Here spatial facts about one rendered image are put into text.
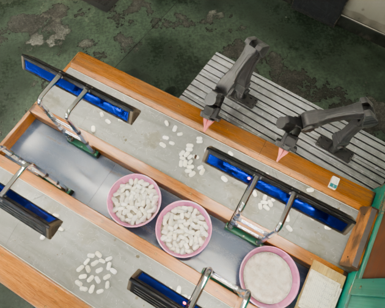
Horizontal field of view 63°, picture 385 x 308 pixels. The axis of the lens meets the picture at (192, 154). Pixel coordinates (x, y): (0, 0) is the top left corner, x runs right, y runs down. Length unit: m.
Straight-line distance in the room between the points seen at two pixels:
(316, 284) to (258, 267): 0.25
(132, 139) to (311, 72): 1.81
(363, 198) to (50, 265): 1.52
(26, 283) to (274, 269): 1.12
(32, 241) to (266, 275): 1.11
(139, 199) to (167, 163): 0.23
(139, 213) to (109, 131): 0.49
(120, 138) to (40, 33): 1.91
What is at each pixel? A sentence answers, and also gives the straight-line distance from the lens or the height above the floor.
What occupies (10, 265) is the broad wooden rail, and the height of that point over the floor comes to 0.76.
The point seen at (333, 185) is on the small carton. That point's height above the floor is 0.79.
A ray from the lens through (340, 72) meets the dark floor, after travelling 3.10.
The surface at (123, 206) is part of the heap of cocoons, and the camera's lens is 1.62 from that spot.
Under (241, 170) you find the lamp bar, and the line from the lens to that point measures 1.27.
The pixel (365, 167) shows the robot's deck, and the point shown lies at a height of 0.67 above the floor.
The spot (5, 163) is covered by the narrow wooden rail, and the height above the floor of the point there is 0.76.
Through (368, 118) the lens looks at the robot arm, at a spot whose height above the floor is 1.11.
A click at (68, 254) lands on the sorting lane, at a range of 1.66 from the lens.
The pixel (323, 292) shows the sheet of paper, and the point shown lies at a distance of 1.60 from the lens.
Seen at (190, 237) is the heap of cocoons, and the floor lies 0.74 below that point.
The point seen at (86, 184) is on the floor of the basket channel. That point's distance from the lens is 1.77.
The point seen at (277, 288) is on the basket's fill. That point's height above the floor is 0.74.
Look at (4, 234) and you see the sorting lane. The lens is 1.81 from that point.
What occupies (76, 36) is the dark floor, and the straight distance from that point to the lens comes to 3.30.
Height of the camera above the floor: 2.28
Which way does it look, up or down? 68 degrees down
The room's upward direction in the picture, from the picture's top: 2 degrees counter-clockwise
